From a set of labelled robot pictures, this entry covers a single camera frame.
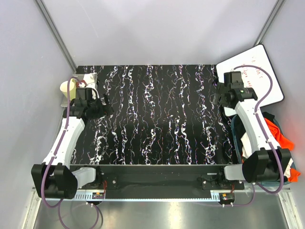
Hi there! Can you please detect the orange t shirt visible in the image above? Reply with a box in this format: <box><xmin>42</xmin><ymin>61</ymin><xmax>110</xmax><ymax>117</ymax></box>
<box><xmin>265</xmin><ymin>118</ymin><xmax>294</xmax><ymax>151</ymax></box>
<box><xmin>288</xmin><ymin>167</ymin><xmax>301</xmax><ymax>183</ymax></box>

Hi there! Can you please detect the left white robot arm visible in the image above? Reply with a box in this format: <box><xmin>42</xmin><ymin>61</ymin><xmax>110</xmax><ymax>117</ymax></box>
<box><xmin>31</xmin><ymin>91</ymin><xmax>114</xmax><ymax>200</ymax></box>

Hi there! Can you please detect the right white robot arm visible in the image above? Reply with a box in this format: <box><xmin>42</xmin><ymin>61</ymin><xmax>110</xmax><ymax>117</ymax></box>
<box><xmin>213</xmin><ymin>83</ymin><xmax>291</xmax><ymax>189</ymax></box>

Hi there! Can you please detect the teal laundry basket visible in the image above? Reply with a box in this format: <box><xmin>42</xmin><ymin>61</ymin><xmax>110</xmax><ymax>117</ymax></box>
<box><xmin>231</xmin><ymin>115</ymin><xmax>296</xmax><ymax>185</ymax></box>

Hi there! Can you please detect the dark red cube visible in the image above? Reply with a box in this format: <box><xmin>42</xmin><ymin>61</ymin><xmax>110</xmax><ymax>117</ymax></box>
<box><xmin>75</xmin><ymin>80</ymin><xmax>87</xmax><ymax>88</ymax></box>

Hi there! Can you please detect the grey booklet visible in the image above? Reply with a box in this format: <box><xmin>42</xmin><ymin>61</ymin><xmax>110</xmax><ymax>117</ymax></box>
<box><xmin>61</xmin><ymin>73</ymin><xmax>98</xmax><ymax>107</ymax></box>

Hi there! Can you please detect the cream yellow mug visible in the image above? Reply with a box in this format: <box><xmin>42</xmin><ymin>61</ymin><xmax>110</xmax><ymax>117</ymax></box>
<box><xmin>60</xmin><ymin>80</ymin><xmax>76</xmax><ymax>101</ymax></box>

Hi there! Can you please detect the white whiteboard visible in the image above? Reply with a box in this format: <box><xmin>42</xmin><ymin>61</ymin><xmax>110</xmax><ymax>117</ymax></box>
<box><xmin>216</xmin><ymin>44</ymin><xmax>285</xmax><ymax>107</ymax></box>

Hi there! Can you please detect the black t shirt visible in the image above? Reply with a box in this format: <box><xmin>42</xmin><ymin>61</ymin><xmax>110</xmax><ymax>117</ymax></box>
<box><xmin>262</xmin><ymin>112</ymin><xmax>275</xmax><ymax>124</ymax></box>

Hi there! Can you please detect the white t shirt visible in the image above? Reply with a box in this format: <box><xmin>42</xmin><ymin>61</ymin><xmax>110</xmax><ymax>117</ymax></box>
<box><xmin>241</xmin><ymin>133</ymin><xmax>252</xmax><ymax>159</ymax></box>

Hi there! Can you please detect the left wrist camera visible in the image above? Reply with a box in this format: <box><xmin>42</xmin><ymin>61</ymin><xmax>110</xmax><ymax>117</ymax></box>
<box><xmin>75</xmin><ymin>87</ymin><xmax>93</xmax><ymax>101</ymax></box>

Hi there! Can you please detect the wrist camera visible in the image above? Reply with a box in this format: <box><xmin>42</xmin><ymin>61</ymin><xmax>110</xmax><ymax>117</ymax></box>
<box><xmin>75</xmin><ymin>87</ymin><xmax>93</xmax><ymax>101</ymax></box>
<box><xmin>224</xmin><ymin>71</ymin><xmax>244</xmax><ymax>90</ymax></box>

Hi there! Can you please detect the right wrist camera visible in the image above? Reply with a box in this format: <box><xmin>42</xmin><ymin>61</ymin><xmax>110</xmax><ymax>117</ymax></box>
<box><xmin>224</xmin><ymin>71</ymin><xmax>244</xmax><ymax>90</ymax></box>

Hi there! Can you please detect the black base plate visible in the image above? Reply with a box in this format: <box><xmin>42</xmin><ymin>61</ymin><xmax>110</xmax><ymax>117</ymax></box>
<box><xmin>82</xmin><ymin>165</ymin><xmax>244</xmax><ymax>201</ymax></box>

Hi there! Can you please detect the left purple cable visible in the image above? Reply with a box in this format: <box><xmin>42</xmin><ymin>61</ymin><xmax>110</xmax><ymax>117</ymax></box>
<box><xmin>41</xmin><ymin>77</ymin><xmax>103</xmax><ymax>229</ymax></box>

